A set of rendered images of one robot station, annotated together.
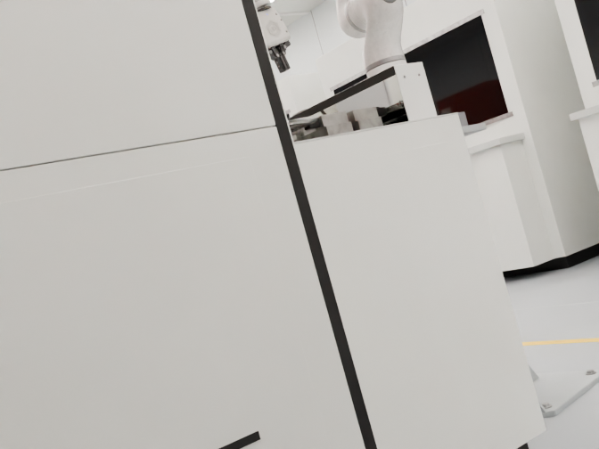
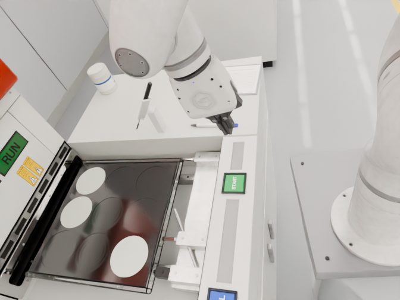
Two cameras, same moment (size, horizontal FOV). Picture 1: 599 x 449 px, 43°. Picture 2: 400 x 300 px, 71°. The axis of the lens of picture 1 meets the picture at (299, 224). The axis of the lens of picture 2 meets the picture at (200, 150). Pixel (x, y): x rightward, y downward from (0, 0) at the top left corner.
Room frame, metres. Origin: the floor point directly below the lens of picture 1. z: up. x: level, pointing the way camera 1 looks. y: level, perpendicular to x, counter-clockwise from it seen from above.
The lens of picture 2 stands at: (1.87, -0.41, 1.52)
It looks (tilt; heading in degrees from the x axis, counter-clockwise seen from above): 48 degrees down; 64
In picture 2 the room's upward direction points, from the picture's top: 23 degrees counter-clockwise
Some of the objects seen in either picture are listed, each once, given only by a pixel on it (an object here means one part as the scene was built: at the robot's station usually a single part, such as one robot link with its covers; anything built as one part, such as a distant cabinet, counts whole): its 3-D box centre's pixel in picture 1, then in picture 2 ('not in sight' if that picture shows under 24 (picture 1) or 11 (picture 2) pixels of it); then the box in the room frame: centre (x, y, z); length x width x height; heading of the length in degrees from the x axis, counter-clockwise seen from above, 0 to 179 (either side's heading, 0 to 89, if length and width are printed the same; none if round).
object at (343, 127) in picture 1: (297, 148); (202, 216); (1.98, -0.05, 0.87); 0.36 x 0.08 x 0.03; 36
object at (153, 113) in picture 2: not in sight; (148, 114); (2.07, 0.21, 1.03); 0.06 x 0.04 x 0.13; 126
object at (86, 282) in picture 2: (250, 129); (83, 281); (1.66, 0.05, 0.90); 0.37 x 0.01 x 0.01; 126
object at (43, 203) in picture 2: not in sight; (48, 215); (1.67, 0.32, 0.89); 0.44 x 0.02 x 0.10; 36
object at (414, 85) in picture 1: (342, 125); (234, 246); (1.97, -0.17, 0.89); 0.55 x 0.09 x 0.14; 36
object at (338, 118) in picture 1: (331, 120); (187, 275); (1.85, -0.14, 0.89); 0.08 x 0.03 x 0.03; 126
